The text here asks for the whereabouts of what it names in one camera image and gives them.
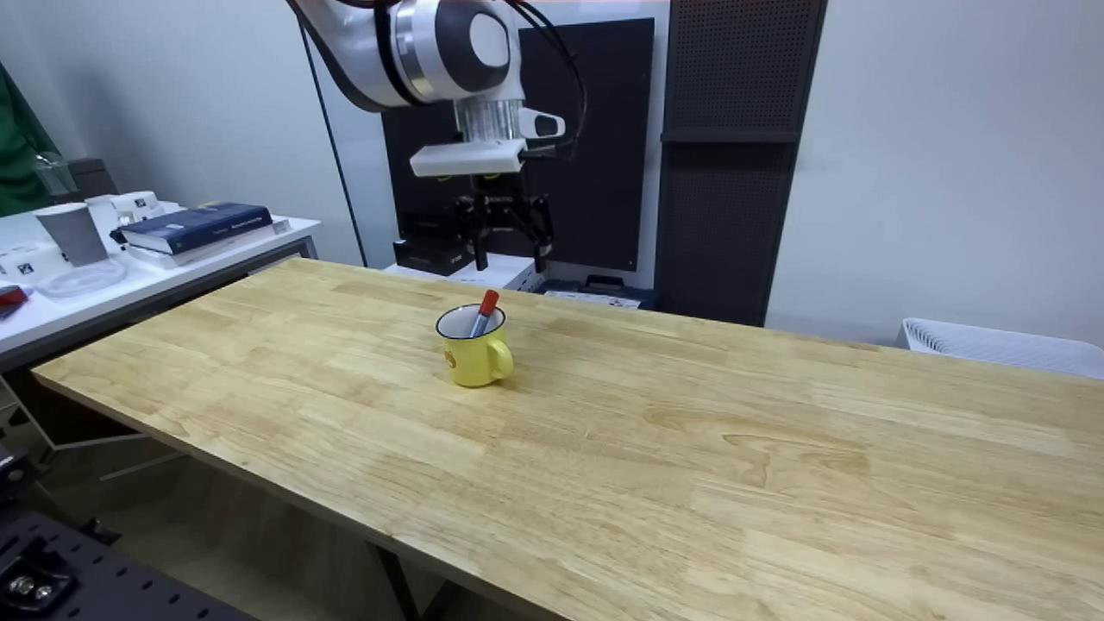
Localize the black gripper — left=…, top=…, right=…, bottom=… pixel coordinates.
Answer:
left=455, top=177, right=555, bottom=272

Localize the red capped marker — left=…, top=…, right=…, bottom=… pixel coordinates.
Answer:
left=469, top=288, right=499, bottom=336

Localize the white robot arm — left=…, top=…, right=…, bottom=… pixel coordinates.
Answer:
left=285, top=0, right=575, bottom=264

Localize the yellow enamel mug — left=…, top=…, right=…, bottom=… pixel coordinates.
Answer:
left=434, top=303, right=512, bottom=389

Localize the white box under monitor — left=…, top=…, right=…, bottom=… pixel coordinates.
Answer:
left=452, top=251, right=546, bottom=293

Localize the black monitor screen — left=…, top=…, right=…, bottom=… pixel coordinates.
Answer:
left=381, top=17, right=654, bottom=272

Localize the dark blue book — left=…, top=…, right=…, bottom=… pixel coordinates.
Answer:
left=112, top=203, right=272, bottom=255

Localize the grey card stand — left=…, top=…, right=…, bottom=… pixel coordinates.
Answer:
left=38, top=203, right=105, bottom=264

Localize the white side table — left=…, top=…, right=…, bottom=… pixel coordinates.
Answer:
left=0, top=217, right=315, bottom=372

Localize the white bin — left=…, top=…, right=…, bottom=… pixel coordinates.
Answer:
left=899, top=317, right=1104, bottom=378

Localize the green garment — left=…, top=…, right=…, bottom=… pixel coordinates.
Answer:
left=0, top=66, right=62, bottom=217

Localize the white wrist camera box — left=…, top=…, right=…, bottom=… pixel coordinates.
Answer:
left=410, top=136, right=524, bottom=179

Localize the dark brown wall cabinet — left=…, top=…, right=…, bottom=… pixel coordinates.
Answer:
left=654, top=0, right=826, bottom=323

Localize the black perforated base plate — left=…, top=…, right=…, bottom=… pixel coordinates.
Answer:
left=0, top=511, right=248, bottom=621

